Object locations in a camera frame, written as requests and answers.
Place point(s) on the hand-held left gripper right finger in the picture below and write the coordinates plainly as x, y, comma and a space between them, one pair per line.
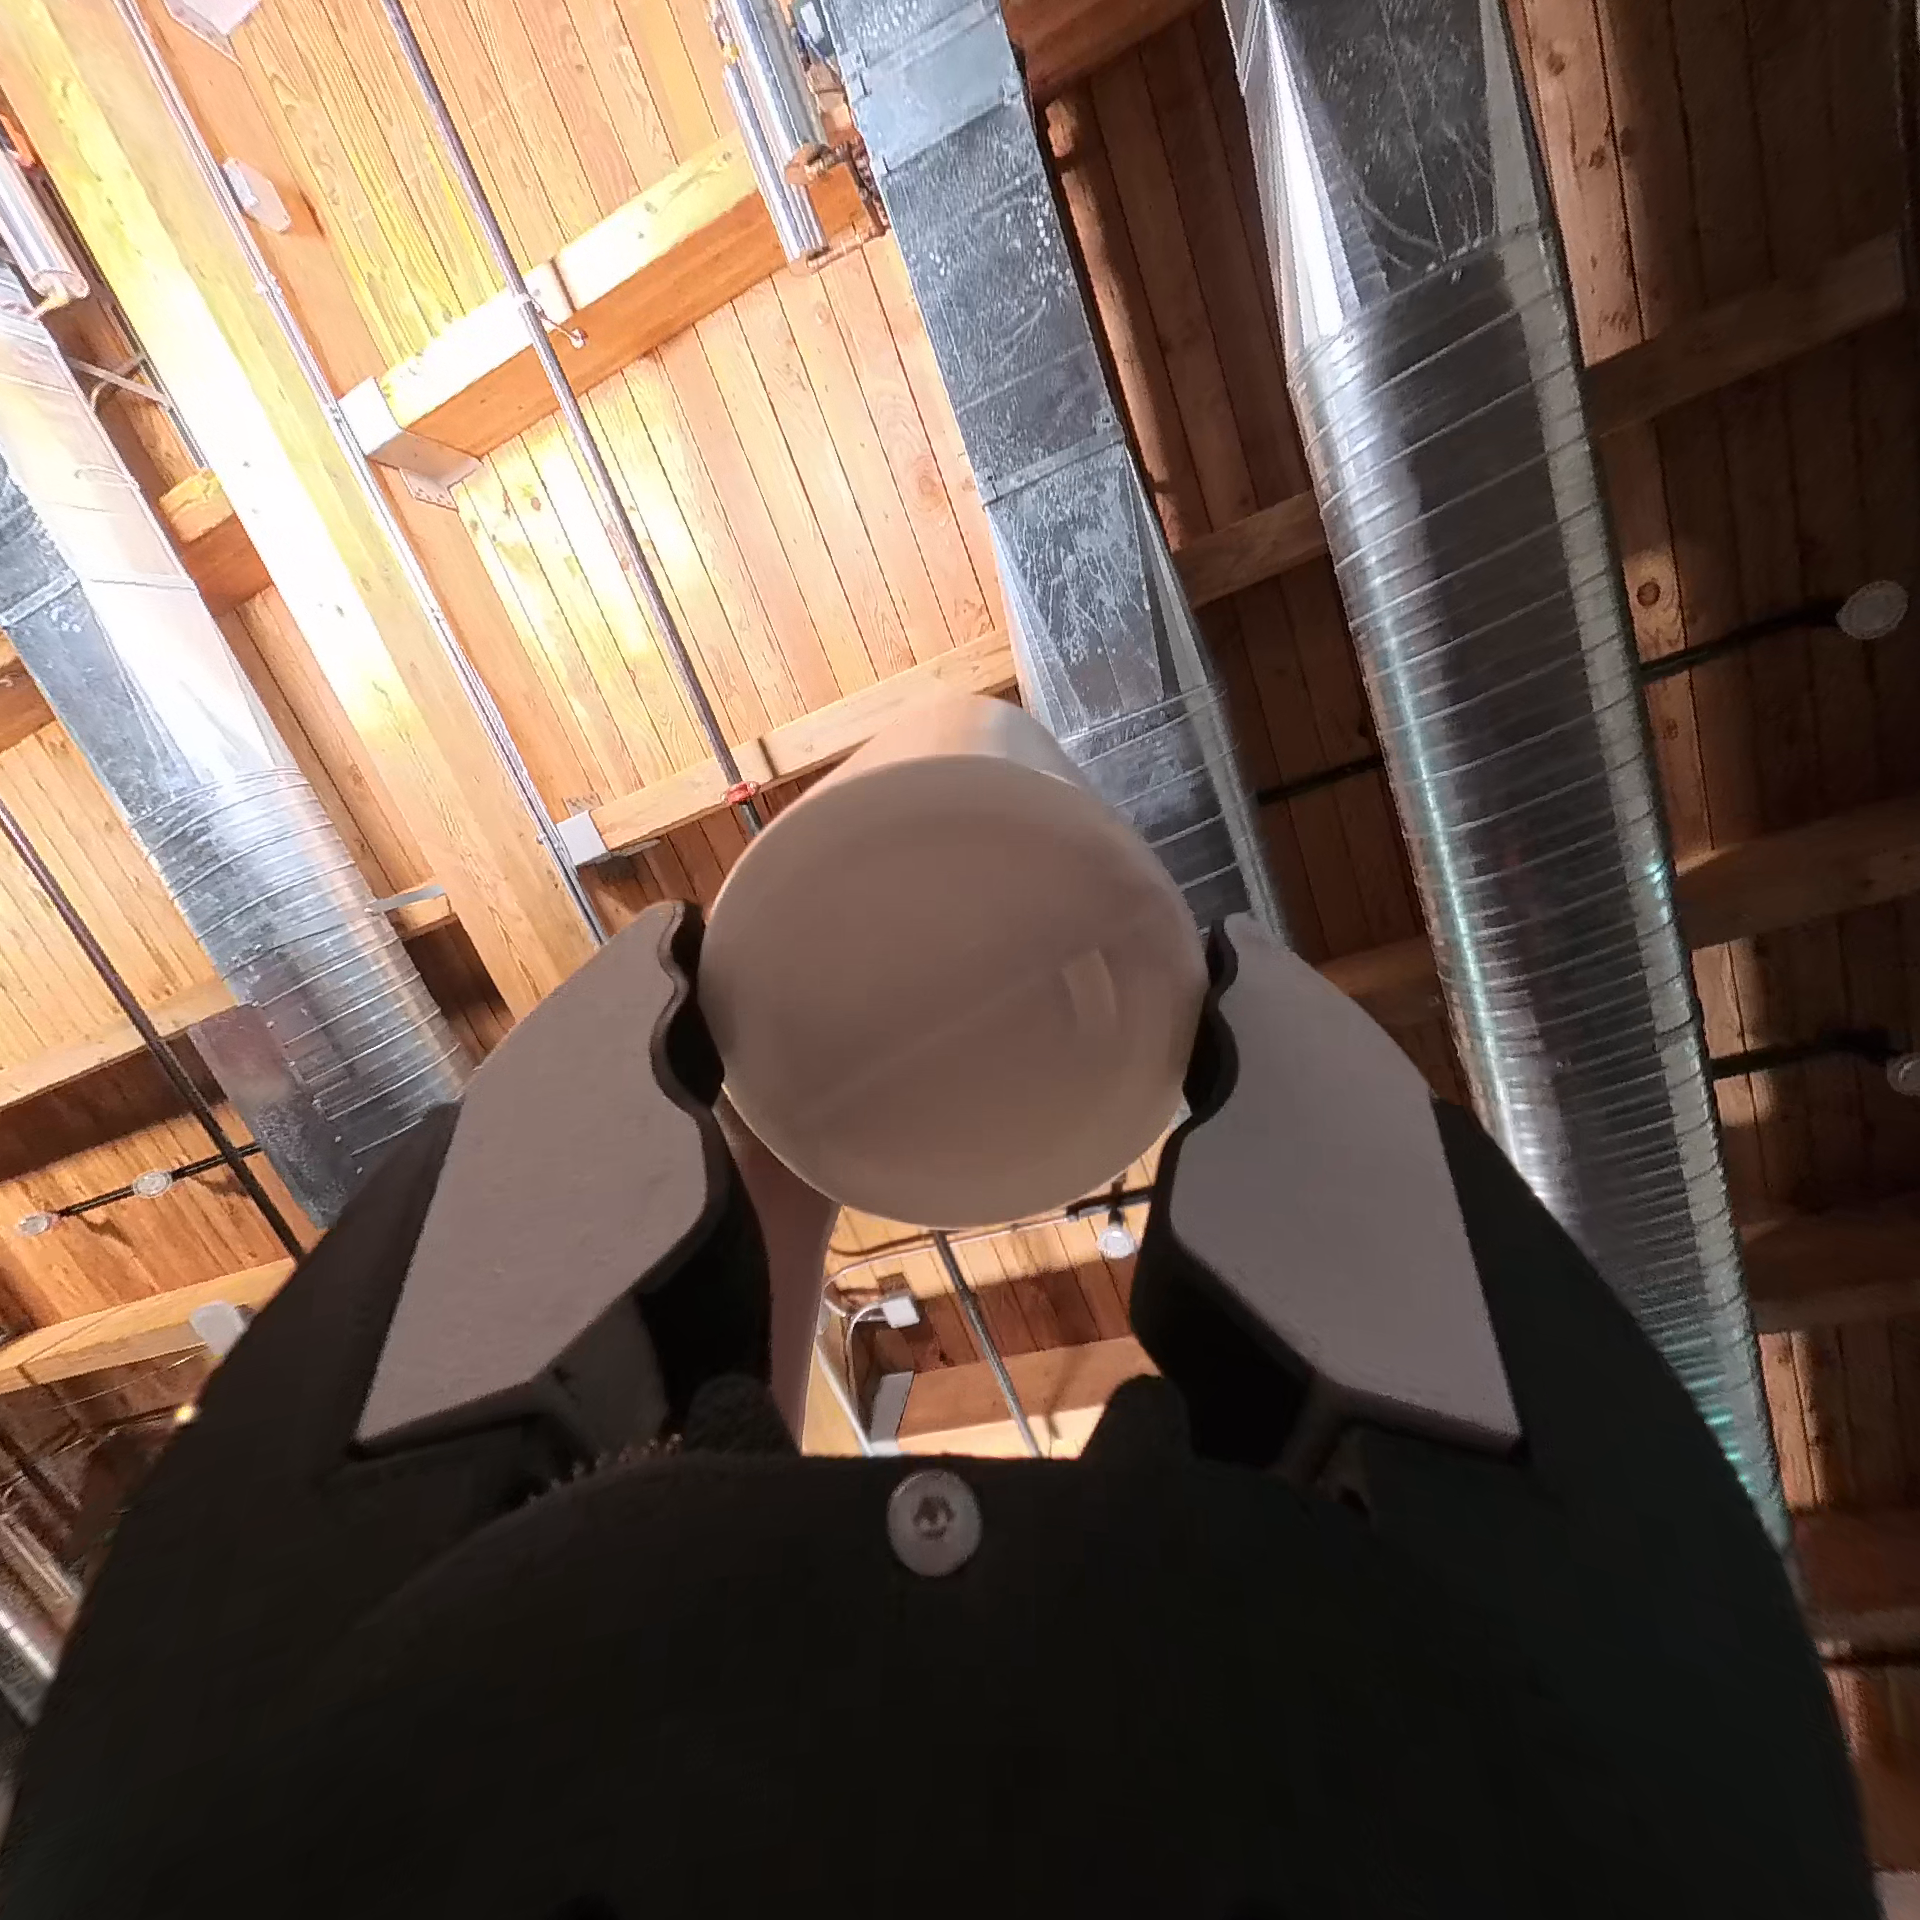
1320, 1200

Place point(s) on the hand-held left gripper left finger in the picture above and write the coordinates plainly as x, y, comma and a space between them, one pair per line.
556, 1186

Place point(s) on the white bottle with black lid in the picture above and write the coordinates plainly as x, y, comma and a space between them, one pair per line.
946, 975

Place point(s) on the round silver ventilation duct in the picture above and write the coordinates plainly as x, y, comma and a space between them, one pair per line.
1470, 751

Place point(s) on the long silver spiral duct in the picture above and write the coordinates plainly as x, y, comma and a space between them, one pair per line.
226, 840

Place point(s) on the rectangular silver ventilation duct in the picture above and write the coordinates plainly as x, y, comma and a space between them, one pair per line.
1050, 451

